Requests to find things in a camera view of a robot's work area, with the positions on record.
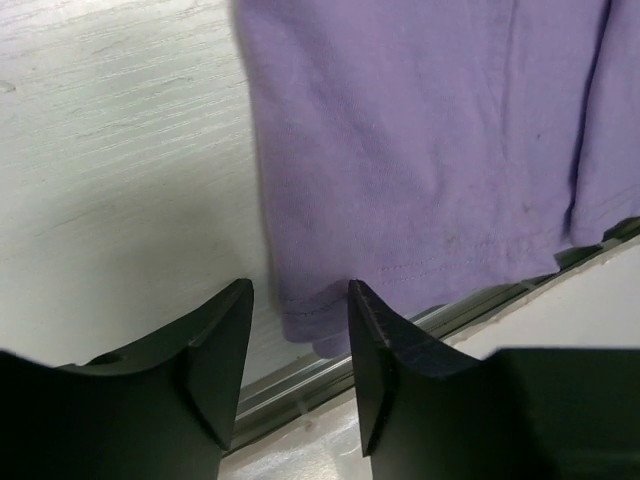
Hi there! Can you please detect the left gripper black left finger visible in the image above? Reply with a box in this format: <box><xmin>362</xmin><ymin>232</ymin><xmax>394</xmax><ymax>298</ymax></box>
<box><xmin>1</xmin><ymin>279</ymin><xmax>254</xmax><ymax>479</ymax></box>

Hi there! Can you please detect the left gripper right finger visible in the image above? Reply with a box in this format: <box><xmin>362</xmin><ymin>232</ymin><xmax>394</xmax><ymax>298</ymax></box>
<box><xmin>348</xmin><ymin>280</ymin><xmax>639</xmax><ymax>479</ymax></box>

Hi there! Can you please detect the lilac t shirt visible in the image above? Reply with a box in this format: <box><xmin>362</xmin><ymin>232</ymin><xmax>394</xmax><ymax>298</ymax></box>
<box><xmin>234</xmin><ymin>1</ymin><xmax>639</xmax><ymax>358</ymax></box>

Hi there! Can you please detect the aluminium table edge rail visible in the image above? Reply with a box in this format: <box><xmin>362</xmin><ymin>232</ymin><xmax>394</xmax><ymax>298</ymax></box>
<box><xmin>231</xmin><ymin>219</ymin><xmax>639</xmax><ymax>451</ymax></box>

